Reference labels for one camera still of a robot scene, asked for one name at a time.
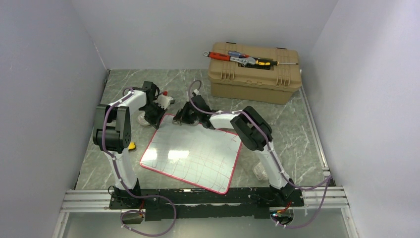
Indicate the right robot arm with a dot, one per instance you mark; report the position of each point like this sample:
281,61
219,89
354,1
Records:
253,131

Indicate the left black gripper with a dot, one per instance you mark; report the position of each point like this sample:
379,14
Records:
155,122

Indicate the yellow black screwdriver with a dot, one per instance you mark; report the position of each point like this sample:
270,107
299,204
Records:
266,62

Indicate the tan plastic toolbox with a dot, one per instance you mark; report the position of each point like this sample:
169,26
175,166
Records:
272,84

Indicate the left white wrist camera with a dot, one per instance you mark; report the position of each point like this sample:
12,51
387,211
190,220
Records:
164,100

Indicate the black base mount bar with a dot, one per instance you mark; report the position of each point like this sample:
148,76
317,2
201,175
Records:
158,204

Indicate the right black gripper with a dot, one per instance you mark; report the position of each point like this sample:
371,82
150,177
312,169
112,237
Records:
184,119

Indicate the aluminium rail frame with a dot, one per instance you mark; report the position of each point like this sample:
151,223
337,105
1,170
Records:
97,201

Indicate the red handled adjustable wrench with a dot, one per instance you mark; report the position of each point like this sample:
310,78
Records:
224,57

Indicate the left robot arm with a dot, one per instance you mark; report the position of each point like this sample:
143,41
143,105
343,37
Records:
112,131

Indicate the blue red screwdriver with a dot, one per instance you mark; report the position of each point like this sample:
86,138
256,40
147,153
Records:
237,54

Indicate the red framed whiteboard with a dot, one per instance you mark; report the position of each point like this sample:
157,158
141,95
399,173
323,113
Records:
193,154

